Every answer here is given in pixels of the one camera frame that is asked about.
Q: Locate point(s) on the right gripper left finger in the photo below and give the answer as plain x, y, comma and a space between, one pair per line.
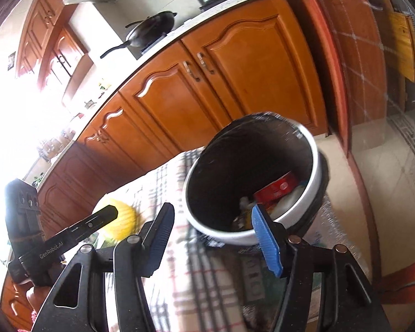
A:
76, 302

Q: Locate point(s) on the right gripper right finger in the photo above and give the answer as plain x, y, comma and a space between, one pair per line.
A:
348, 301

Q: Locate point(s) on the yellow foam fruit net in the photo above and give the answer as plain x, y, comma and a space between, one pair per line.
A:
126, 224

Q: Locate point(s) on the red white milk carton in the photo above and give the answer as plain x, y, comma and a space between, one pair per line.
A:
274, 191

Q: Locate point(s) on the white trash bin black liner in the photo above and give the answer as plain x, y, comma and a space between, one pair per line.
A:
244, 157

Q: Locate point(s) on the person's left hand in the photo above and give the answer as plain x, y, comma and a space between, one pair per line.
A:
36, 296

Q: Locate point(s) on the plaid tablecloth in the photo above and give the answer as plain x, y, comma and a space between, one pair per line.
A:
197, 288

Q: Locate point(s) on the upper wooden cabinets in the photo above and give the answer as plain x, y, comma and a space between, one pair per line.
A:
49, 50

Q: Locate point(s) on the wooden cabinets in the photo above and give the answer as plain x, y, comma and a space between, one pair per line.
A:
253, 57
49, 50

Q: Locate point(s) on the black wok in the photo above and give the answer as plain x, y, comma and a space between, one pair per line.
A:
146, 32

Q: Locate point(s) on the lower wooden cabinets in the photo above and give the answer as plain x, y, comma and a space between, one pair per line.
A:
253, 57

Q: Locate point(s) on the glass sliding door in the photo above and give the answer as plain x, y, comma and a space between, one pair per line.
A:
377, 41

